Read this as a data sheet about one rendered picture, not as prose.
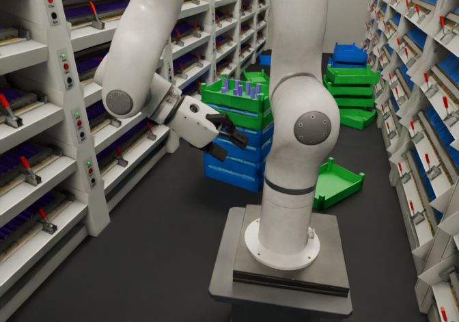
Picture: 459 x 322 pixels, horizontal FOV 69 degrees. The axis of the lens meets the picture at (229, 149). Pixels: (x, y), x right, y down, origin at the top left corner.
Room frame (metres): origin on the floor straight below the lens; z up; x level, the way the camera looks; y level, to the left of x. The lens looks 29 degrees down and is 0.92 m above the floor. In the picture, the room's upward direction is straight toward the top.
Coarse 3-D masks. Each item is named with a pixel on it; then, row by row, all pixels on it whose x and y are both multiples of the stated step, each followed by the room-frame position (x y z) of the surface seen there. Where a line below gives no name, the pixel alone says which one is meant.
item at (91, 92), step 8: (88, 48) 1.40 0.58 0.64; (96, 48) 1.45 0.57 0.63; (80, 56) 1.34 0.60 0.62; (88, 56) 1.37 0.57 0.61; (96, 56) 1.41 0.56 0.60; (104, 56) 1.42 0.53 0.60; (80, 64) 1.29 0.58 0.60; (88, 64) 1.30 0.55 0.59; (96, 64) 1.32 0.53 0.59; (160, 64) 1.63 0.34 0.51; (80, 72) 1.22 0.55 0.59; (88, 72) 1.22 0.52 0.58; (80, 80) 1.17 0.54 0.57; (88, 80) 1.19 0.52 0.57; (88, 88) 1.15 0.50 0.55; (96, 88) 1.16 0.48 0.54; (88, 96) 1.10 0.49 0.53; (96, 96) 1.15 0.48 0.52; (88, 104) 1.10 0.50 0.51
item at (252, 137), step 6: (270, 126) 1.37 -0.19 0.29; (258, 132) 1.28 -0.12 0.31; (264, 132) 1.32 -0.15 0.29; (270, 132) 1.37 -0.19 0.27; (228, 138) 1.35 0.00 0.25; (252, 138) 1.29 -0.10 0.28; (258, 138) 1.28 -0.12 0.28; (264, 138) 1.31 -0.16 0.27; (252, 144) 1.29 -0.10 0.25; (258, 144) 1.28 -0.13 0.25
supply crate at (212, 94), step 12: (204, 84) 1.41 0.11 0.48; (216, 84) 1.53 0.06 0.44; (228, 84) 1.57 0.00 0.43; (240, 84) 1.54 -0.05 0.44; (252, 84) 1.51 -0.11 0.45; (204, 96) 1.41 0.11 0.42; (216, 96) 1.38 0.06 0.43; (228, 96) 1.35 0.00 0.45; (240, 96) 1.32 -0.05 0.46; (264, 96) 1.47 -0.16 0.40; (240, 108) 1.32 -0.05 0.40; (252, 108) 1.29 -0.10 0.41; (264, 108) 1.29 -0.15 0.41
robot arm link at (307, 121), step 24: (288, 96) 0.57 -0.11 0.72; (312, 96) 0.55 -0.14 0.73; (288, 120) 0.54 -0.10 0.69; (312, 120) 0.52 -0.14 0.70; (336, 120) 0.54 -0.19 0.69; (288, 144) 0.54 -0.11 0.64; (312, 144) 0.53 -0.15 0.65; (288, 168) 0.58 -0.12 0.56; (312, 168) 0.58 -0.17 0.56; (288, 192) 0.58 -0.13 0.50
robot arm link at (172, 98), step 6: (174, 90) 0.63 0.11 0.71; (180, 90) 0.66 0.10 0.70; (168, 96) 0.63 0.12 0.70; (174, 96) 0.63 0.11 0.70; (180, 96) 0.65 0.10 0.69; (162, 102) 0.61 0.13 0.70; (168, 102) 0.62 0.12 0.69; (174, 102) 0.62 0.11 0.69; (162, 108) 0.61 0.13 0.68; (168, 108) 0.61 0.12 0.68; (174, 108) 0.62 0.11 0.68; (156, 114) 0.61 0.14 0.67; (162, 114) 0.61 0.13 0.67; (168, 114) 0.62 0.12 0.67; (156, 120) 0.62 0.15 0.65; (162, 120) 0.61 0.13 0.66
